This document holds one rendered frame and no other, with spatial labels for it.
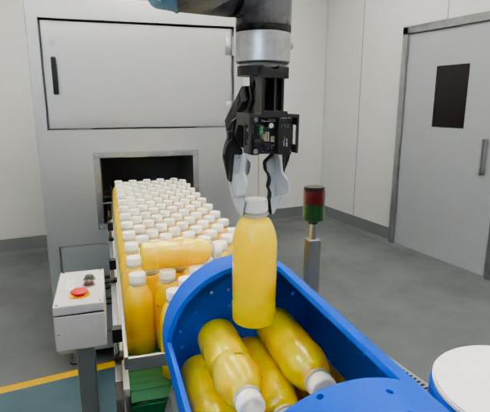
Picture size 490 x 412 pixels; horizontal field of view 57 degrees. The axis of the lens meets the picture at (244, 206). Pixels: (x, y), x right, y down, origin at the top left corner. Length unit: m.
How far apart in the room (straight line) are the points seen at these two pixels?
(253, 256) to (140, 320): 0.52
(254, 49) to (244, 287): 0.34
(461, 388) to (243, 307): 0.39
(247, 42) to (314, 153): 5.48
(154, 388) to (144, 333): 0.15
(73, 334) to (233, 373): 0.45
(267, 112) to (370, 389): 0.35
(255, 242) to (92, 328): 0.47
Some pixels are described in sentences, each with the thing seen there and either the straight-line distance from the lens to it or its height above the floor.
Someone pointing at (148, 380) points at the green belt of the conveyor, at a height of 0.90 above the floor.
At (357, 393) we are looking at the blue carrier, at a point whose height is 1.23.
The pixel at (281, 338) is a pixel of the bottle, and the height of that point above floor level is 1.14.
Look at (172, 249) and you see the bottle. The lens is 1.12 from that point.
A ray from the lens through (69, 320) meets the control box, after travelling 1.01.
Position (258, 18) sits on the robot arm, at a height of 1.60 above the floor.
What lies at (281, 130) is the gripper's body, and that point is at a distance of 0.61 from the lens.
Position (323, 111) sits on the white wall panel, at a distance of 6.11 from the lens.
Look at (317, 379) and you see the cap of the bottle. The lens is 0.68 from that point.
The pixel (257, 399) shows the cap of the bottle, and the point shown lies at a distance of 0.65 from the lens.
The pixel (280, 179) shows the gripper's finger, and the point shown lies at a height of 1.39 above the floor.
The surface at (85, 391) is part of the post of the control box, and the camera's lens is 1.19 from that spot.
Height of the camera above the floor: 1.50
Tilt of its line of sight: 13 degrees down
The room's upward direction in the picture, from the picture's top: straight up
